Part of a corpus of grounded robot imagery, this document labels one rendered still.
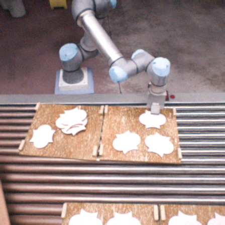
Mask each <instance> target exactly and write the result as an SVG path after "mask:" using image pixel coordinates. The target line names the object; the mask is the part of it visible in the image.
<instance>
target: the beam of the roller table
mask: <svg viewBox="0 0 225 225"><path fill-rule="evenodd" d="M168 95H169V101H165V103H164V104H225V92H220V93H168ZM171 95H174V96H175V98H174V99H171V98H170V96H171ZM147 96H148V94H147V93H111V94H2V95H0V105H37V103H38V102H40V103H44V104H62V105H147Z"/></svg>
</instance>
